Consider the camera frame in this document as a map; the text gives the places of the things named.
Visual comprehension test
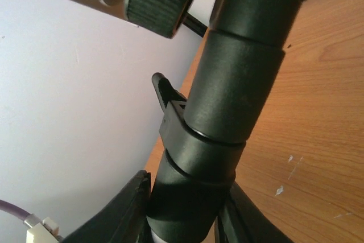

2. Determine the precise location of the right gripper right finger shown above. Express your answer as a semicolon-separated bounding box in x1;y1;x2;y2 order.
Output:
216;183;293;243

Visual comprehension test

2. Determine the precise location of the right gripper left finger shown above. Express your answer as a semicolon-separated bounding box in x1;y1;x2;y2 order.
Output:
63;170;151;243

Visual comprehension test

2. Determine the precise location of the lilac music stand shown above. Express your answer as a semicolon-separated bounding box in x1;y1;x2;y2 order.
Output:
1;0;305;242

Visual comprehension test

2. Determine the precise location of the black aluminium frame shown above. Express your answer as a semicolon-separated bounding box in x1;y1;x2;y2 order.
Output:
183;13;208;38

